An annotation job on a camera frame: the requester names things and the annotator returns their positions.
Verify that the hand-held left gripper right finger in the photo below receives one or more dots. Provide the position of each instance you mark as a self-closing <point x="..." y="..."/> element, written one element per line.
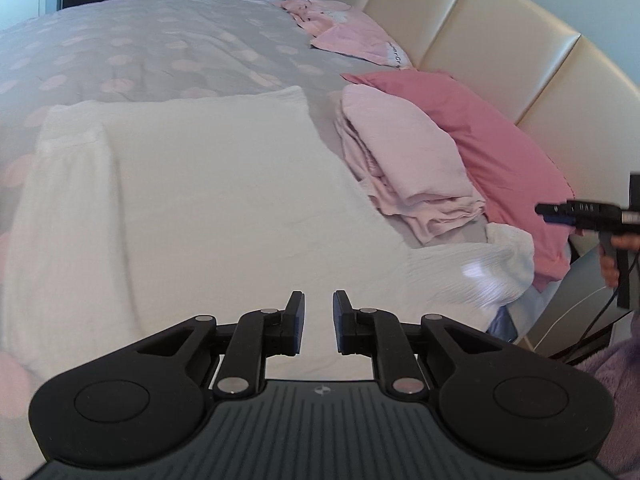
<point x="340" y="320"/>

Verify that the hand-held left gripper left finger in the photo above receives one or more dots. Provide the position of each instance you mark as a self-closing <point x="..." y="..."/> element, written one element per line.
<point x="298" y="320"/>

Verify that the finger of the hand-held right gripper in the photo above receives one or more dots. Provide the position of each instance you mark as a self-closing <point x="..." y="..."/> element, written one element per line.
<point x="552" y="212"/>

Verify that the white waffle blanket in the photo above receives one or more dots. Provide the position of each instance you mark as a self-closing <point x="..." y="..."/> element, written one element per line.
<point x="200" y="185"/>

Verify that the person's right hand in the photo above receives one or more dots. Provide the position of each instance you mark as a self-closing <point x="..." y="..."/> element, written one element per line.
<point x="606" y="266"/>

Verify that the deep pink pillow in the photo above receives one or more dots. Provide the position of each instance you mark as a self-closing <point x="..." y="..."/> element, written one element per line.
<point x="505" y="160"/>

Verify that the folded light pink cloth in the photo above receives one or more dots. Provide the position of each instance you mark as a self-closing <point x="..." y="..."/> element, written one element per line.
<point x="410" y="150"/>

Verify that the cream padded headboard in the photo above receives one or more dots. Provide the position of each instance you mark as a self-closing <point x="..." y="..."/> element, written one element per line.
<point x="500" y="35"/>

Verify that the purple fleece robe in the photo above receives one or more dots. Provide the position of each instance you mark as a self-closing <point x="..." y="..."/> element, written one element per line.
<point x="615" y="400"/>

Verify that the light pink printed pillow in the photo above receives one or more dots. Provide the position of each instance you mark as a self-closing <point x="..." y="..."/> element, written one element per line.
<point x="360" y="40"/>

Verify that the crumpled pink garment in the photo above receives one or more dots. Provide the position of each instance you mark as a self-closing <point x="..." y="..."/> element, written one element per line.
<point x="310" y="10"/>

